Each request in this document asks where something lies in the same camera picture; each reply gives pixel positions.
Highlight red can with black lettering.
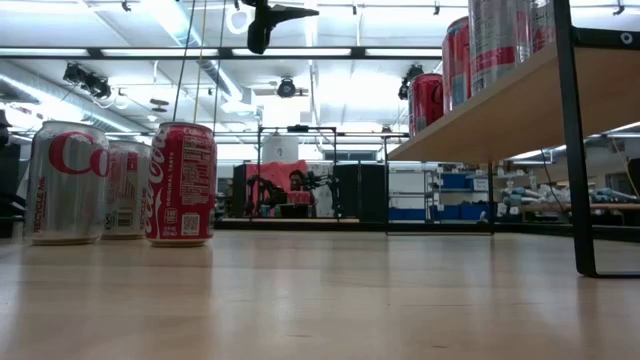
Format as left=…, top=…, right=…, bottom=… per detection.
left=407, top=72, right=445, bottom=139

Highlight red soda can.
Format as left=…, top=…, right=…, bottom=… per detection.
left=442, top=15, right=474, bottom=115

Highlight red Coca-Cola original can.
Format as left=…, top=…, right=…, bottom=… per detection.
left=144, top=121, right=218, bottom=248

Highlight silver Diet Coke can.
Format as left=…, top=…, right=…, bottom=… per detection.
left=102, top=139, right=152, bottom=240
left=23, top=119, right=110, bottom=246

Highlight black overhead crossbar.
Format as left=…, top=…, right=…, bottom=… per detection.
left=0, top=45, right=445, bottom=61

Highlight white cylinder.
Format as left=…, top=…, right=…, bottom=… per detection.
left=262, top=133, right=300, bottom=164

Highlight person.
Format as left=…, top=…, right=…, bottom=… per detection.
left=244, top=159, right=311, bottom=217

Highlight black cabinet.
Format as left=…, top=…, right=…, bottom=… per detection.
left=332, top=163, right=387, bottom=222

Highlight blue storage bin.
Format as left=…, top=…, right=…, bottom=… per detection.
left=441, top=172, right=472, bottom=190
left=430, top=203, right=489, bottom=222
left=388, top=207, right=427, bottom=222

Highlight cluttered background workbench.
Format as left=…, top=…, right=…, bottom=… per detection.
left=499, top=184, right=640, bottom=214

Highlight round black overhead camera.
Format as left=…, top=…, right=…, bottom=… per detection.
left=276, top=77, right=297, bottom=99

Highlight black background metal frame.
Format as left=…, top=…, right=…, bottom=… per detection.
left=256, top=124, right=337, bottom=221

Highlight wooden shelf with black frame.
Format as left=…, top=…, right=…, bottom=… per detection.
left=383, top=0, right=640, bottom=279

